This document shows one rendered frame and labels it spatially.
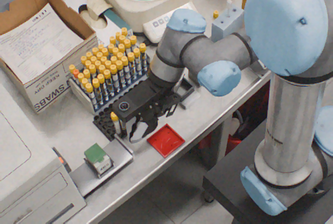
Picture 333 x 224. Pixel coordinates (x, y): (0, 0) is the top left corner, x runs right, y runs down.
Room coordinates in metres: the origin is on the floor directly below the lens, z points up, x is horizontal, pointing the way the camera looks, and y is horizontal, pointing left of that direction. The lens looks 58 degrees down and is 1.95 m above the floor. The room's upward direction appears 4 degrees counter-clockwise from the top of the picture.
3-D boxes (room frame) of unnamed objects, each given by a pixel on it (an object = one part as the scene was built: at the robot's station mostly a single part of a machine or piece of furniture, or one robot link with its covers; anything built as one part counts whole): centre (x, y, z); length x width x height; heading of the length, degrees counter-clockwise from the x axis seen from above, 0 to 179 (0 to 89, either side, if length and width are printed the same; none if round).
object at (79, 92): (0.72, 0.14, 0.91); 0.20 x 0.10 x 0.07; 129
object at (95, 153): (0.46, 0.17, 0.98); 0.05 x 0.04 x 0.01; 39
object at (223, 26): (0.85, -0.19, 0.92); 0.10 x 0.07 x 0.10; 135
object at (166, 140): (0.53, 0.01, 0.88); 0.07 x 0.07 x 0.01; 39
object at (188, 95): (0.67, -0.04, 0.89); 0.09 x 0.05 x 0.04; 41
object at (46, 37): (0.81, 0.35, 0.95); 0.29 x 0.25 x 0.15; 39
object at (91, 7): (0.91, 0.19, 0.92); 0.24 x 0.12 x 0.10; 39
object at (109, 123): (0.62, 0.10, 0.93); 0.17 x 0.09 x 0.11; 129
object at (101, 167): (0.46, 0.17, 0.95); 0.05 x 0.04 x 0.06; 39
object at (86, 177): (0.44, 0.18, 0.92); 0.21 x 0.07 x 0.05; 129
